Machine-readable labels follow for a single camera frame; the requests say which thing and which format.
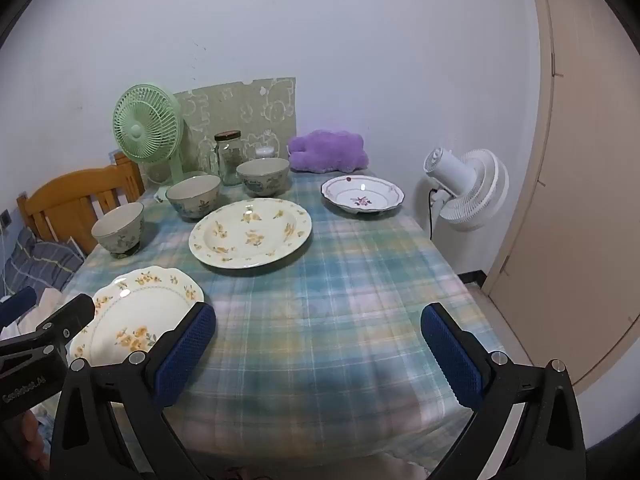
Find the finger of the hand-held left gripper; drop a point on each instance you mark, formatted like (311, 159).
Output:
(20, 305)
(65, 322)

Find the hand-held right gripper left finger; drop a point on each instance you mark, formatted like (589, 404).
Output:
(182, 355)

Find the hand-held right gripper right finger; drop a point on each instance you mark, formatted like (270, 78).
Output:
(450, 360)

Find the scalloped yellow flower plate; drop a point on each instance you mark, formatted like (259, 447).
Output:
(135, 310)

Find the small floral ceramic bowl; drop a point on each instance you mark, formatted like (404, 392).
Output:
(117, 237)

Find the round yellow flower plate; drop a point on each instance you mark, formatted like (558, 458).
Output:
(250, 235)

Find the medium floral ceramic bowl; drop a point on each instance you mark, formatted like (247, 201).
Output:
(192, 205)

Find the red flower scalloped plate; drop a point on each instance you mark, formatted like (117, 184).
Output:
(360, 195)

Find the large floral ceramic bowl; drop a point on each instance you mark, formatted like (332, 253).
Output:
(262, 180)

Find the person's left hand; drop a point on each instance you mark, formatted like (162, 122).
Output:
(30, 432)

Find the white cloth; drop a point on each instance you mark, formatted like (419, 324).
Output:
(47, 302)

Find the blue striped bedding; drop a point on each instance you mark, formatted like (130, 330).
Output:
(35, 265)

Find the wooden headboard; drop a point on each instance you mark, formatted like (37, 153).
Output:
(65, 195)

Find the plaid tablecloth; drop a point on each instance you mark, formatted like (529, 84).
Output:
(325, 310)

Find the white standing fan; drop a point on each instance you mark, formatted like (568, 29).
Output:
(475, 185)

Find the beige door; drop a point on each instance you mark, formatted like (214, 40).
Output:
(575, 210)

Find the glass jar with dark lid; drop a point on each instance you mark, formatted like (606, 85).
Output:
(229, 160)

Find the green desk fan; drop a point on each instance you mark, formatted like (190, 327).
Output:
(145, 125)

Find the cotton swab container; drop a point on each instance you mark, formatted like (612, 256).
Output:
(265, 151)

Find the purple plush toy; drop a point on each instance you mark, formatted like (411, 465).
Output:
(325, 152)

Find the green cartoon print mat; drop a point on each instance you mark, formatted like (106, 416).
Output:
(240, 110)

